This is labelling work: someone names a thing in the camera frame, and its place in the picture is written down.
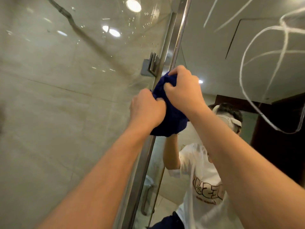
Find white foam streaks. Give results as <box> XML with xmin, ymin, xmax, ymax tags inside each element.
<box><xmin>203</xmin><ymin>0</ymin><xmax>305</xmax><ymax>135</ymax></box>

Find person's left forearm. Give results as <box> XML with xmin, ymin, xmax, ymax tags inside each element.
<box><xmin>35</xmin><ymin>120</ymin><xmax>159</xmax><ymax>229</ymax></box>

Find wall mirror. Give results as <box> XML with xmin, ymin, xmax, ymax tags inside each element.
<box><xmin>133</xmin><ymin>0</ymin><xmax>305</xmax><ymax>229</ymax></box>

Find person's left hand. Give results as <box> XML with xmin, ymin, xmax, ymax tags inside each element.
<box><xmin>130</xmin><ymin>88</ymin><xmax>167</xmax><ymax>128</ymax></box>

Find steel shower door handle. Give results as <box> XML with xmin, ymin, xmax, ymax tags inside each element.
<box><xmin>140</xmin><ymin>182</ymin><xmax>156</xmax><ymax>216</ymax></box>

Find person's right hand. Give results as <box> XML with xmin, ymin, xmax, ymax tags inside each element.
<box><xmin>163</xmin><ymin>65</ymin><xmax>208</xmax><ymax>118</ymax></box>

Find steel shower door frame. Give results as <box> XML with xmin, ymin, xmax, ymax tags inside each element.
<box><xmin>114</xmin><ymin>0</ymin><xmax>193</xmax><ymax>229</ymax></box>

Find person's right forearm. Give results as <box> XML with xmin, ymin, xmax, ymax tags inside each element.
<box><xmin>185</xmin><ymin>107</ymin><xmax>305</xmax><ymax>229</ymax></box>

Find grey metal glass hinge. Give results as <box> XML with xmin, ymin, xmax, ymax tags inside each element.
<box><xmin>141</xmin><ymin>52</ymin><xmax>161</xmax><ymax>77</ymax></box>

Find glass shower panel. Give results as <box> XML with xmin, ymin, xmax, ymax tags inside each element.
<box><xmin>0</xmin><ymin>0</ymin><xmax>178</xmax><ymax>229</ymax></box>

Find dark blue cleaning cloth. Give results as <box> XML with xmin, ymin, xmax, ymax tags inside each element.
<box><xmin>150</xmin><ymin>71</ymin><xmax>189</xmax><ymax>138</ymax></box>

